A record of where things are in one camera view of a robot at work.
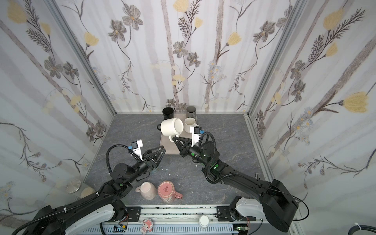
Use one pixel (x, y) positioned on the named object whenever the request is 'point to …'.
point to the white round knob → (203, 221)
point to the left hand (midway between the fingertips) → (161, 147)
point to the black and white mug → (168, 112)
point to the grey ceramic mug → (191, 112)
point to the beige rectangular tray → (168, 147)
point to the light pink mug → (148, 190)
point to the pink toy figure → (148, 225)
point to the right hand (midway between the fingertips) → (171, 137)
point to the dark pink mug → (166, 192)
